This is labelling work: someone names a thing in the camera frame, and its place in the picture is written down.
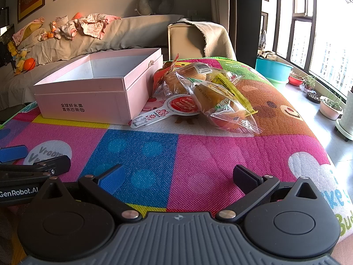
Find round bread bun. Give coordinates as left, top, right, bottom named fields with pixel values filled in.
left=184, top=79, right=261, bottom=134

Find pink cardboard gift box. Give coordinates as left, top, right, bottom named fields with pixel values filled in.
left=34, top=48, right=163, bottom=125

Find red hawthorn stick snack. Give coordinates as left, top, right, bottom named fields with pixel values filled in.
left=130, top=95, right=199, bottom=129

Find brown bread loaf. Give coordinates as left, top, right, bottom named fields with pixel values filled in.
left=162, top=62, right=220, bottom=96

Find yellow snack bar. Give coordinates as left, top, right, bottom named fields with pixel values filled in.
left=210, top=71, right=258, bottom=114

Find grey sofa bed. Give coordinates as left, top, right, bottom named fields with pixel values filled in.
left=1, top=14, right=184, bottom=110

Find colourful cartoon play mat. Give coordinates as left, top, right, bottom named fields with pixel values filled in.
left=1, top=57, right=352, bottom=239

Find orange toy ball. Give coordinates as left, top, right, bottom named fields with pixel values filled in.
left=23, top=57, right=36, bottom=71

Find yellow plush toy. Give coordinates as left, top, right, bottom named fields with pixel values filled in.
left=7, top=41, right=28, bottom=75

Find green plastic bucket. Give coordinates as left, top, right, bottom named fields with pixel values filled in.
left=267, top=78, right=289, bottom=89

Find white flower pot stand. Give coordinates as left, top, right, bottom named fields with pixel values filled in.
left=334, top=89, right=353, bottom=142

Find pink potted plant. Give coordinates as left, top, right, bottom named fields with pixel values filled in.
left=319, top=96, right=344, bottom=120

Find red plastic basin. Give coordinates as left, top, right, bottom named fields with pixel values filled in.
left=288, top=74, right=304, bottom=87

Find pink yellow cushion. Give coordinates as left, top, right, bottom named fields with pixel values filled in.
left=12, top=16, right=45, bottom=46

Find teal plastic basin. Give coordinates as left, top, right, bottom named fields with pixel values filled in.
left=255, top=57, right=293, bottom=81

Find pink crumpled clothes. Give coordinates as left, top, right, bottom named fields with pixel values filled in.
left=53, top=13, right=121, bottom=40

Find beige draped armchair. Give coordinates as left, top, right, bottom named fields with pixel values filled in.
left=167, top=19, right=236, bottom=60

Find long grey pillow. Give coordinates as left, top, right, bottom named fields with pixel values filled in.
left=27, top=14, right=184, bottom=65

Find grey neck pillow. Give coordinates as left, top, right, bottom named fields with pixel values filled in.
left=135, top=0, right=174, bottom=16

